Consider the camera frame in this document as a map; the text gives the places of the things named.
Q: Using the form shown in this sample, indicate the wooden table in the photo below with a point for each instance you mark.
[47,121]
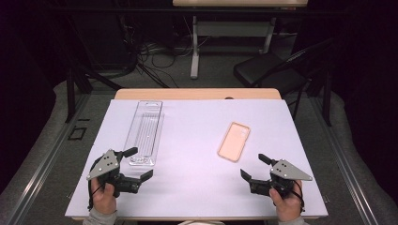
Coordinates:
[194,93]

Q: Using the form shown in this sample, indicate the clear plastic tray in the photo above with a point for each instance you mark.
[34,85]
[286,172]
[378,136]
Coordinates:
[145,131]

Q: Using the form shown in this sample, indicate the person's left hand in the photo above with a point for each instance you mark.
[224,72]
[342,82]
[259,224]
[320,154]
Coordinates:
[104,200]

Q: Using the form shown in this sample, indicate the aluminium floor rail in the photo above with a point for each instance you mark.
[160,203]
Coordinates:
[344,165]
[47,162]

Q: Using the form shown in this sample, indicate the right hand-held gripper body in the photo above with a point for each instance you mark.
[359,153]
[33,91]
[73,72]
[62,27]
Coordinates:
[289,171]

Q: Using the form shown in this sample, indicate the white-legged desk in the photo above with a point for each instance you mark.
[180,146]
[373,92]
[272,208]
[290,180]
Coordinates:
[231,28]

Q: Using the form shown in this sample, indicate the person's light clothing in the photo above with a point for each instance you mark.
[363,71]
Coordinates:
[200,222]

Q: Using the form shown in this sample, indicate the white table mat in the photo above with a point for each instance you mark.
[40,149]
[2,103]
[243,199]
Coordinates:
[194,175]

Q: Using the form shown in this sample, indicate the black metal stand frame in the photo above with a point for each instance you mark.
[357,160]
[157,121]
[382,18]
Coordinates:
[70,93]

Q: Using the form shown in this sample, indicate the person's right hand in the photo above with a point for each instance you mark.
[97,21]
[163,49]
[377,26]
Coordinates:
[286,207]

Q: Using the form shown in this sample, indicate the black folding chair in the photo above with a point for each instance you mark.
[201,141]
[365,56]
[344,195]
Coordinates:
[266,73]

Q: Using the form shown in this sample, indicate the dark cabinet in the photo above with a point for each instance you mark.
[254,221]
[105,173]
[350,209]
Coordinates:
[100,40]

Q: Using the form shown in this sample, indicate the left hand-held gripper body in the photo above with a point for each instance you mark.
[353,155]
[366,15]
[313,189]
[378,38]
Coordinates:
[104,165]

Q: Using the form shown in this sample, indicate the beige phone case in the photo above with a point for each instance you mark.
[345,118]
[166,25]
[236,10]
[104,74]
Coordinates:
[234,142]

